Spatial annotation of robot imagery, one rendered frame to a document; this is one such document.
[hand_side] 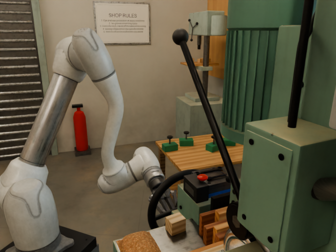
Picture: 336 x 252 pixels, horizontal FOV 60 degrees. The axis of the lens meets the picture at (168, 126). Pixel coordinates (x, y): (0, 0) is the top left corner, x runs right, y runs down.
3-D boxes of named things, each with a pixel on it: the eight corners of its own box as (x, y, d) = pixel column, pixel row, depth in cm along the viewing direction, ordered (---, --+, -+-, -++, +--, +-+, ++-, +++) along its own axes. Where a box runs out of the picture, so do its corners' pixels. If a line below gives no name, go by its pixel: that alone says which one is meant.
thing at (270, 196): (278, 207, 45) (290, 114, 41) (329, 244, 38) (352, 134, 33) (233, 221, 42) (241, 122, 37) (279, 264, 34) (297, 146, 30)
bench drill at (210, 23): (209, 147, 367) (216, 13, 317) (234, 169, 311) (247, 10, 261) (173, 152, 353) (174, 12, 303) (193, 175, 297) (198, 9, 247)
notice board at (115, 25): (150, 44, 350) (149, 2, 335) (150, 44, 348) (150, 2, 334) (96, 44, 330) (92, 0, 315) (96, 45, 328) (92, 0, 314)
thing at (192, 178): (214, 177, 94) (215, 161, 92) (235, 193, 85) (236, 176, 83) (178, 185, 89) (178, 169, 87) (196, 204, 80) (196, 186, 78)
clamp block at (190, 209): (215, 198, 98) (216, 175, 96) (240, 221, 87) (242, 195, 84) (175, 209, 93) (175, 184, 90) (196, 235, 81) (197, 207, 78)
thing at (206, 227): (253, 225, 80) (255, 209, 79) (257, 229, 79) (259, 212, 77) (202, 242, 74) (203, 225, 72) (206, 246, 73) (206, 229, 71)
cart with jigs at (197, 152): (220, 183, 281) (224, 120, 261) (256, 217, 230) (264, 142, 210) (155, 196, 260) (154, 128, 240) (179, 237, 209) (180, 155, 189)
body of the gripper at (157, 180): (148, 178, 125) (156, 195, 118) (166, 174, 128) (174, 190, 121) (146, 190, 129) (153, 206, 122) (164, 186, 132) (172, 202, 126)
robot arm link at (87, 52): (123, 67, 112) (106, 65, 122) (102, 21, 103) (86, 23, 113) (95, 84, 106) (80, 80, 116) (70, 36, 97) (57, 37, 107)
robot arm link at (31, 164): (-6, 220, 106) (-15, 196, 123) (38, 223, 117) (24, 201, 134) (73, 26, 109) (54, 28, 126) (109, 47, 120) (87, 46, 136)
